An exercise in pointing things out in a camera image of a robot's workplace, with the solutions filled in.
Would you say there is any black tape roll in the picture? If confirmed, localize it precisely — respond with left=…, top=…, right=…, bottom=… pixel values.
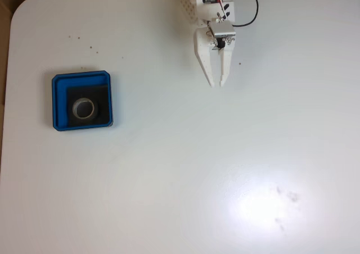
left=71, top=97, right=99, bottom=121

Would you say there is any white camera box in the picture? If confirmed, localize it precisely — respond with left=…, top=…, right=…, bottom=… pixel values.
left=207, top=20, right=236, bottom=39

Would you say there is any blue square box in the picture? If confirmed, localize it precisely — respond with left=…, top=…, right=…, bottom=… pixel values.
left=51, top=70, right=114, bottom=132

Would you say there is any black foam pad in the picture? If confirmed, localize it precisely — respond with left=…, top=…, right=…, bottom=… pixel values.
left=66, top=84, right=110, bottom=127

